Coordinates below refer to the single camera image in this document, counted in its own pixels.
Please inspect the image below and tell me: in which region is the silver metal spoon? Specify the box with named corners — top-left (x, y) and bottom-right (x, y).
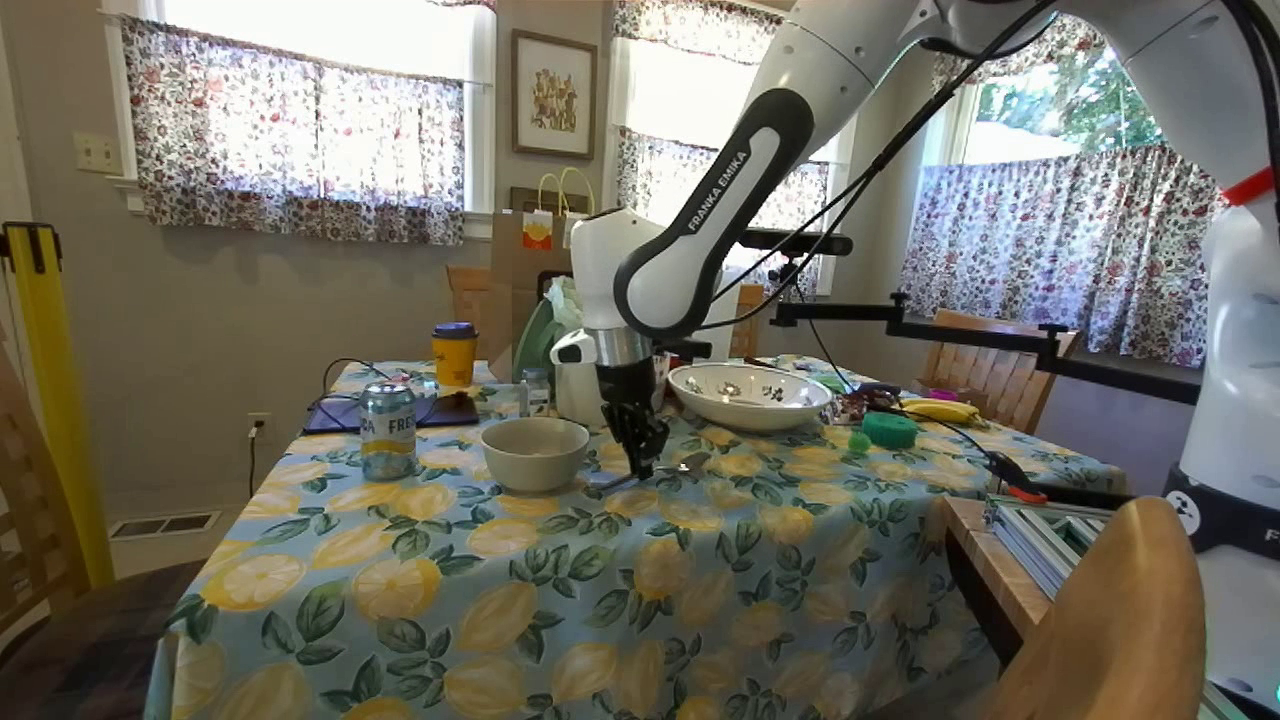
top-left (583, 456), bottom-right (699, 501)

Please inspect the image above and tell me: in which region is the light wooden lattice chair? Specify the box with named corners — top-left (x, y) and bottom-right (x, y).
top-left (989, 495), bottom-right (1212, 720)

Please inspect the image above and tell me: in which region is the small glass jar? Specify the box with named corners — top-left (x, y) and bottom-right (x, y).
top-left (476, 375), bottom-right (538, 423)

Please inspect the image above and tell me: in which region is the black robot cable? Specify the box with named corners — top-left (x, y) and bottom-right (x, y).
top-left (1217, 0), bottom-right (1280, 185)
top-left (699, 0), bottom-right (1063, 322)

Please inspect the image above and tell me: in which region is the wall outlet with cable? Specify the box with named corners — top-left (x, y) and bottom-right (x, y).
top-left (239, 407), bottom-right (276, 501)

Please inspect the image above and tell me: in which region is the blue notebook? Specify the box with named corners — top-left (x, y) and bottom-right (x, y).
top-left (301, 389), bottom-right (485, 441)

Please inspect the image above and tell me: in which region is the wooden chair back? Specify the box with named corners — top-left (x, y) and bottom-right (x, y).
top-left (446, 261), bottom-right (499, 362)

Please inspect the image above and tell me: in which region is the floral curtain valance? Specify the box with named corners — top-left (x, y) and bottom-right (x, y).
top-left (614, 0), bottom-right (804, 80)
top-left (931, 14), bottom-right (1112, 92)

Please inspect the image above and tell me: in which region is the green sponge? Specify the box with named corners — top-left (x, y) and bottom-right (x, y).
top-left (855, 407), bottom-right (925, 453)

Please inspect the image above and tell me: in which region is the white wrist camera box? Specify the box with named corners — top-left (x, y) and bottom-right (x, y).
top-left (547, 326), bottom-right (600, 371)

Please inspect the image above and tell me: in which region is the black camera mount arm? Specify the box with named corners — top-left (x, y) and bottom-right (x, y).
top-left (768, 293), bottom-right (1204, 407)

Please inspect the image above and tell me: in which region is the aluminium mounting rail plate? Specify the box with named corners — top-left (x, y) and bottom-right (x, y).
top-left (989, 501), bottom-right (1119, 608)

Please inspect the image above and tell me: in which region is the wooden slat chair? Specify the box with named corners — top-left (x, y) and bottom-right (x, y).
top-left (918, 309), bottom-right (1089, 435)

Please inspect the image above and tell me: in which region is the framed wall picture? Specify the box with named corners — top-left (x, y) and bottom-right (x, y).
top-left (510, 28), bottom-right (600, 165)

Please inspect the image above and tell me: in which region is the yellow black stand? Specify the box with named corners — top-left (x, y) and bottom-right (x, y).
top-left (0, 217), bottom-right (121, 591)

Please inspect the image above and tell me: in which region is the white gift bag orange print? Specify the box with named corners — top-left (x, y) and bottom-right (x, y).
top-left (515, 169), bottom-right (559, 257)

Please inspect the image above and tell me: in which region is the large white plate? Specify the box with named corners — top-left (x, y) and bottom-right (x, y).
top-left (663, 357), bottom-right (839, 435)

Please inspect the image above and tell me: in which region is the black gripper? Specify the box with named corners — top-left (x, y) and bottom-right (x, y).
top-left (594, 362), bottom-right (674, 483)

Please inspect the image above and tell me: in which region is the black orange clamp handle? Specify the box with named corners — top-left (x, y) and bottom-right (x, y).
top-left (981, 447), bottom-right (1135, 515)

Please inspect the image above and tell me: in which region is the white light switch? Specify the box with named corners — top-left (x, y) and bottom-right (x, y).
top-left (74, 128), bottom-right (124, 179)

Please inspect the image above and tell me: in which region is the yellow cup blue lid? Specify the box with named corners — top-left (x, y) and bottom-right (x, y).
top-left (428, 318), bottom-right (485, 400)

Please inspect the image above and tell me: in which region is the black stereo camera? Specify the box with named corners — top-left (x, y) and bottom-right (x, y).
top-left (736, 230), bottom-right (855, 261)

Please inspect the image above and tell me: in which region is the white floor vent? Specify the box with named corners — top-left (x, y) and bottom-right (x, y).
top-left (109, 509), bottom-right (223, 544)

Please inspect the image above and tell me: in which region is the small glass cup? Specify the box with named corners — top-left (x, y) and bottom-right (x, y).
top-left (355, 375), bottom-right (426, 483)

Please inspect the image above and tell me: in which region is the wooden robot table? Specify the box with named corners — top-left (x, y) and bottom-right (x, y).
top-left (938, 491), bottom-right (1072, 667)

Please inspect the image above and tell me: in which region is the lemon print tablecloth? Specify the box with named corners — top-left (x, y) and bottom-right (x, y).
top-left (140, 351), bottom-right (1135, 720)

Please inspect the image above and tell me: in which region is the cream ceramic bowl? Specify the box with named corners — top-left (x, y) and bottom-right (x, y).
top-left (476, 413), bottom-right (596, 501)

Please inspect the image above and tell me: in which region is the brown wooden cabinet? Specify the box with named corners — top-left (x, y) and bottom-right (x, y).
top-left (488, 209), bottom-right (594, 362)

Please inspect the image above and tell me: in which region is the dark seat wooden chair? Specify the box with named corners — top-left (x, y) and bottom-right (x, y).
top-left (0, 347), bottom-right (210, 720)

